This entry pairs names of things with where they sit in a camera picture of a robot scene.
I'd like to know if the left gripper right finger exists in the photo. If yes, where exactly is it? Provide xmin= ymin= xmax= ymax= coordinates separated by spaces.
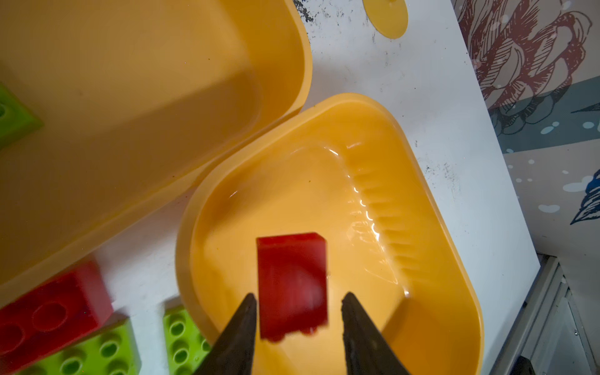
xmin=342 ymin=292 xmax=409 ymax=375

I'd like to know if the yellow tray middle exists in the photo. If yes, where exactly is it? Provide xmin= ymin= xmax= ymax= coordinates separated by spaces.
xmin=175 ymin=94 xmax=484 ymax=374

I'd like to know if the yellow tray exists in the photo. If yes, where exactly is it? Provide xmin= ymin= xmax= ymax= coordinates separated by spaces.
xmin=175 ymin=94 xmax=484 ymax=374
xmin=1 ymin=1 xmax=312 ymax=305

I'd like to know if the yellow plastic goblet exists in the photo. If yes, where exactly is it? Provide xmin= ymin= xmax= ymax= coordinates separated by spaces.
xmin=362 ymin=0 xmax=409 ymax=39

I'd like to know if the green brick top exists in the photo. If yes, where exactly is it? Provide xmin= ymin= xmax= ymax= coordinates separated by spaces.
xmin=19 ymin=319 xmax=142 ymax=375

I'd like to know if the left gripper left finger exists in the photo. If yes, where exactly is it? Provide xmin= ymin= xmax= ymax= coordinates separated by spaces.
xmin=193 ymin=293 xmax=257 ymax=375

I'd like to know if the small red brick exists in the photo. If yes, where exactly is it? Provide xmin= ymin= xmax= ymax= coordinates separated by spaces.
xmin=256 ymin=232 xmax=328 ymax=343

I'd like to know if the yellow tray far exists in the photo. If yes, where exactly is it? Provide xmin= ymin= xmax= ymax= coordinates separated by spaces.
xmin=1 ymin=1 xmax=312 ymax=305

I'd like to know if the green brick right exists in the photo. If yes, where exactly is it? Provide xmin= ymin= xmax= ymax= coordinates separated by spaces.
xmin=162 ymin=306 xmax=212 ymax=374

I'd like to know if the red brick top right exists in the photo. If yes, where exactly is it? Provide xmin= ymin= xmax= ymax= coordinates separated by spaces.
xmin=1 ymin=261 xmax=113 ymax=374

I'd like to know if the green brick long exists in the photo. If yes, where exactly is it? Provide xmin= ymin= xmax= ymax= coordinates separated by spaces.
xmin=0 ymin=84 xmax=43 ymax=148

